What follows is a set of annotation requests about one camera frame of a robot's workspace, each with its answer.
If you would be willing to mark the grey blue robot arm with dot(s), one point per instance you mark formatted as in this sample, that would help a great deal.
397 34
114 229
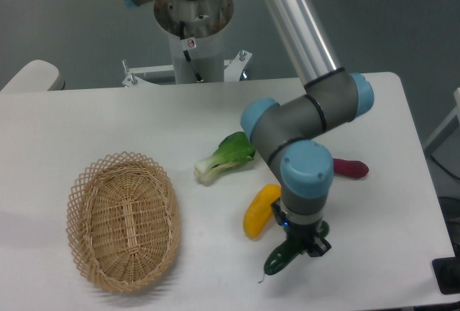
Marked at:
283 134

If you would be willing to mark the dark green cucumber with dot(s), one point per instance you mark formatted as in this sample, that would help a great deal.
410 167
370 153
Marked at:
282 255

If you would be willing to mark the white chair armrest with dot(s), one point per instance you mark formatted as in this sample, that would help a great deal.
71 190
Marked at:
35 76

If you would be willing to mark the white metal frame right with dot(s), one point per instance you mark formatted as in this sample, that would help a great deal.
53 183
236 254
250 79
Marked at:
446 128

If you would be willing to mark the yellow toy pepper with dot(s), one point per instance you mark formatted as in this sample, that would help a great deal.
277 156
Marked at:
259 211

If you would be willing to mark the black device at table edge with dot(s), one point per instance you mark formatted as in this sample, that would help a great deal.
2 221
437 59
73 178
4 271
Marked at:
447 274

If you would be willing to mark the green bok choy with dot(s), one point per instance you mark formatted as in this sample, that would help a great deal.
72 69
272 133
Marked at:
234 151

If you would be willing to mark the woven wicker basket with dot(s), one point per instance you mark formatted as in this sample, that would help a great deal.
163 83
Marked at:
123 222

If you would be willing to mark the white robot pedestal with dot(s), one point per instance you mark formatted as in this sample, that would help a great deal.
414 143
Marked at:
195 32

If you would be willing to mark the purple sweet potato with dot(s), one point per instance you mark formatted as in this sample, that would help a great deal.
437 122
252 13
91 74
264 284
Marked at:
350 168

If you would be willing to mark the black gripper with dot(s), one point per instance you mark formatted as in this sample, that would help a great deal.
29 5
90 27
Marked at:
308 237

